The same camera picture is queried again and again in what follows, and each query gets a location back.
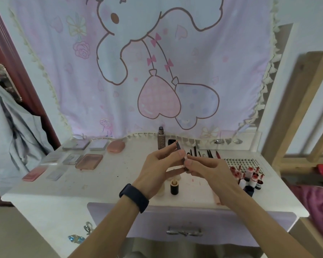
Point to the brown blush palette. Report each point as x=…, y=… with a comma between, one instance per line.
x=88, y=162

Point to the false eyelash tray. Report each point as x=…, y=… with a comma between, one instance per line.
x=245, y=161

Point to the person's left forearm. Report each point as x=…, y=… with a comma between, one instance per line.
x=105, y=233

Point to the black cap beige wand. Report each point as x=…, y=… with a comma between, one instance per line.
x=174, y=189

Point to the black smartwatch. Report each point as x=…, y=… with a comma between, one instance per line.
x=134, y=198

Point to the white hanging garment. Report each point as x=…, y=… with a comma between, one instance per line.
x=13, y=147

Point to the dark square foundation bottle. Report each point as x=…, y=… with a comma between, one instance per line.
x=161, y=142

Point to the pink blush compact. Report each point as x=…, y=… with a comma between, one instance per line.
x=34, y=173

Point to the silver oval metal fitting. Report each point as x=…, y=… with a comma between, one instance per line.
x=218, y=141
x=237, y=141

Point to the person's left hand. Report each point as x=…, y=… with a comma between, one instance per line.
x=153, y=174

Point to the pink rounded compact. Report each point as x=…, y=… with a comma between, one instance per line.
x=116, y=146

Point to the purple bed sheet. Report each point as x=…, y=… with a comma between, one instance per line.
x=320, y=206

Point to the wooden bed frame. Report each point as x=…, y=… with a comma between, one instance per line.
x=288, y=118

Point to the short black makeup pencil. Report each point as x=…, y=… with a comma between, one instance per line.
x=209, y=154

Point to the person's right hand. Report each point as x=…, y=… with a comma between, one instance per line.
x=220, y=180

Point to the long black makeup pencil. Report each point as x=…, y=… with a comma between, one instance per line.
x=195, y=151

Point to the pink cartoon cloth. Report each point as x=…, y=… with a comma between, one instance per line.
x=56, y=91

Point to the small grey square palette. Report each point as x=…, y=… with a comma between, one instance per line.
x=98, y=145

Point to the black square bottle cap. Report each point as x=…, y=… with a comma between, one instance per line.
x=171, y=142

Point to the purple drawer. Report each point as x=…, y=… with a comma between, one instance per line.
x=218, y=228

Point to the dark red wooden door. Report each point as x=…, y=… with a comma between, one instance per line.
x=5, y=37

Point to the person's right forearm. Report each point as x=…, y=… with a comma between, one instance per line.
x=272, y=228

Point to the navy cosmetic tube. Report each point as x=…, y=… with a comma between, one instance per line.
x=249, y=191

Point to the small pale tube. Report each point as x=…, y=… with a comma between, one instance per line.
x=254, y=181

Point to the clear square palette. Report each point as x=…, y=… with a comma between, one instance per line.
x=56, y=174

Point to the red makeup pencil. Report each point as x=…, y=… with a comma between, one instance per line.
x=218, y=155

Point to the white dressing table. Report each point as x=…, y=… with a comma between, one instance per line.
x=70, y=190

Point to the blue shiny cabinet sticker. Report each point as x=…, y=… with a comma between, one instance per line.
x=76, y=239

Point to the silver square palette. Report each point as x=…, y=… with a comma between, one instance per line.
x=72, y=159

